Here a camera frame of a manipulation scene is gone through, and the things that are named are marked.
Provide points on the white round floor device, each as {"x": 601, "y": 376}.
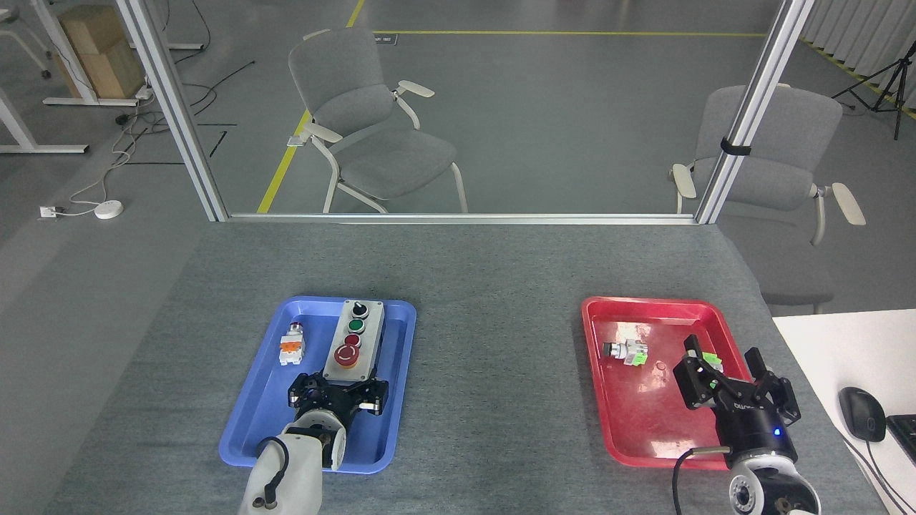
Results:
{"x": 109, "y": 209}

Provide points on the green push button switch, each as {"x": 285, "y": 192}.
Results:
{"x": 711, "y": 357}

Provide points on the white desk leg frame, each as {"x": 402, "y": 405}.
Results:
{"x": 28, "y": 139}
{"x": 71, "y": 71}

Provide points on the black keyboard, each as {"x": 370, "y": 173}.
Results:
{"x": 903, "y": 436}

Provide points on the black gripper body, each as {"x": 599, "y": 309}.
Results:
{"x": 336, "y": 409}
{"x": 758, "y": 433}

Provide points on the white side table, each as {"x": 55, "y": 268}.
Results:
{"x": 844, "y": 350}

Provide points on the black tripod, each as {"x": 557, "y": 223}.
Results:
{"x": 887, "y": 82}

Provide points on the blue plastic tray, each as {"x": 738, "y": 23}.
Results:
{"x": 265, "y": 415}

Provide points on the black knob switch green block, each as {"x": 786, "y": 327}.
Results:
{"x": 626, "y": 350}

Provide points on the grey chair with white armrests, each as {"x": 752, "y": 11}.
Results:
{"x": 379, "y": 136}
{"x": 787, "y": 164}

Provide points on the orange white push button switch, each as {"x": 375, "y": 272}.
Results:
{"x": 292, "y": 347}

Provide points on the red plastic tray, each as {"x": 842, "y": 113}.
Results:
{"x": 644, "y": 408}

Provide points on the cardboard box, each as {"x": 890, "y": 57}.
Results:
{"x": 100, "y": 54}

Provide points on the white wall plug socket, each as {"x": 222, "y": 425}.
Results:
{"x": 48, "y": 212}

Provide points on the grey control box with buttons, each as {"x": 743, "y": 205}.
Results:
{"x": 354, "y": 340}

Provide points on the white pleated curtain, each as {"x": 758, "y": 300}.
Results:
{"x": 866, "y": 36}

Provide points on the black computer mouse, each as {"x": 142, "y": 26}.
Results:
{"x": 861, "y": 413}

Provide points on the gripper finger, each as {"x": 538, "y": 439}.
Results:
{"x": 698, "y": 383}
{"x": 372, "y": 397}
{"x": 306, "y": 390}
{"x": 776, "y": 393}

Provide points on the silver aluminium rail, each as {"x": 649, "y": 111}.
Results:
{"x": 465, "y": 218}

